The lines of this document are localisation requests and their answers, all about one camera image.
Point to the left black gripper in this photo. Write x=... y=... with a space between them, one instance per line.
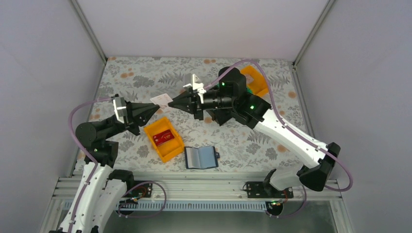
x=130 y=116

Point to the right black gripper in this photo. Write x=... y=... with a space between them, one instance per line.
x=196 y=105

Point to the white credit card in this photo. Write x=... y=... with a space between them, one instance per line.
x=163 y=101

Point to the blue card holder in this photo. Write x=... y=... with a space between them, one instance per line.
x=201 y=158

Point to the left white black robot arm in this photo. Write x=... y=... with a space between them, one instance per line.
x=101 y=186

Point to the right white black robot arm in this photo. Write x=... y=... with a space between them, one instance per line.
x=318 y=158

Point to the red VIP card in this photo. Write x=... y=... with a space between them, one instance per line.
x=163 y=137

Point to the card in far orange bin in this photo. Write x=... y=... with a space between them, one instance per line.
x=249 y=78

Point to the black bin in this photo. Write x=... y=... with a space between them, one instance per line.
x=221 y=116

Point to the floral table mat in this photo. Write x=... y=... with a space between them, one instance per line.
x=138 y=79

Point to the near orange bin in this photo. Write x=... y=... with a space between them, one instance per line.
x=169 y=150

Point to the orange bin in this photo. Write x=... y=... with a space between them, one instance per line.
x=169 y=150
x=258 y=86

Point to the far orange bin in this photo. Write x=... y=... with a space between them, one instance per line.
x=258 y=86

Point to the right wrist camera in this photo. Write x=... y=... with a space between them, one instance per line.
x=192 y=81

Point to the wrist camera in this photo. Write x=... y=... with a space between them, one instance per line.
x=120 y=109
x=192 y=81

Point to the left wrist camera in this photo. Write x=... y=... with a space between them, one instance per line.
x=120 y=109

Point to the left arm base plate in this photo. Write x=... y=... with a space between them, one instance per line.
x=139 y=189

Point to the aluminium rail frame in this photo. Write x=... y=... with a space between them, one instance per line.
x=198 y=186

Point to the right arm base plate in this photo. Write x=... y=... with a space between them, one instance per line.
x=258 y=190

